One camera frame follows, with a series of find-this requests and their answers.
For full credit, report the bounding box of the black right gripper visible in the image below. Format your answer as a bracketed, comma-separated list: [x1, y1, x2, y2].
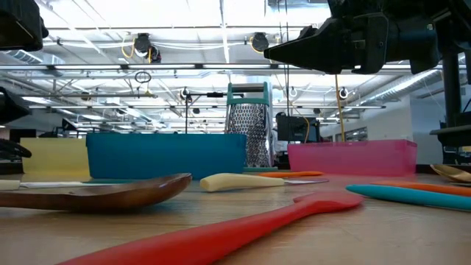
[263, 13, 441, 74]

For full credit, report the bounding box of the orange silicone spatula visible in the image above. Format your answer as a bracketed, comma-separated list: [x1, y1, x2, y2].
[373, 180, 471, 197]
[257, 171, 325, 179]

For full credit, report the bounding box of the cream handled table knife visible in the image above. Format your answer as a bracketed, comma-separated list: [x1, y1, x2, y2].
[199, 172, 330, 193]
[0, 179, 111, 191]

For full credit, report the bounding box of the blue silicone spatula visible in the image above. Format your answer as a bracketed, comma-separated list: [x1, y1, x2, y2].
[345, 183, 471, 213]

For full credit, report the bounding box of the light wooden spoon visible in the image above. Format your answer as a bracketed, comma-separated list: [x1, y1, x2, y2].
[430, 163, 471, 184]

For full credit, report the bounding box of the red silicone spatula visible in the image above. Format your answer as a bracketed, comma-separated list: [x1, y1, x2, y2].
[54, 191, 365, 265]

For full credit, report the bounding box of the dark brown wooden spoon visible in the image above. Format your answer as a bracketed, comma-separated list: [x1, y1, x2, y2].
[0, 172, 193, 213]

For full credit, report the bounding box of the black equipment case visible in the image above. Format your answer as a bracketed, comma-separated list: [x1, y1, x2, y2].
[276, 116, 320, 143]

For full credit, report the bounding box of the teal metal box grater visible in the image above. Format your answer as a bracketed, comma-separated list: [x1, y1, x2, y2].
[224, 82, 277, 173]

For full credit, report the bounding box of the pink translucent plastic bin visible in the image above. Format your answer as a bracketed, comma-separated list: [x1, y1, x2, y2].
[286, 139, 419, 177]

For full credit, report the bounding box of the blue plastic bin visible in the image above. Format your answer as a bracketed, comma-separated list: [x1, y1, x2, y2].
[86, 132, 247, 180]

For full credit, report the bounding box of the yellow translucent plastic bin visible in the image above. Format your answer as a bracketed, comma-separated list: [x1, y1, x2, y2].
[20, 138, 91, 174]

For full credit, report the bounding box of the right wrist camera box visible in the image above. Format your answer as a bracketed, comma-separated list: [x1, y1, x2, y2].
[327, 0, 442, 19]

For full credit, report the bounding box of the black ceiling cable reel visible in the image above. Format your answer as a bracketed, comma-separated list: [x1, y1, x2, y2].
[132, 32, 162, 63]
[251, 32, 270, 52]

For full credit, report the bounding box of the yellow hanging cable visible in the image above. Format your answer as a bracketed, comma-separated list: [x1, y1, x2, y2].
[333, 73, 346, 143]

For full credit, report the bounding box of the black aluminium table frame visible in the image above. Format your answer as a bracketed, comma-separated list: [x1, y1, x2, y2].
[429, 51, 471, 174]

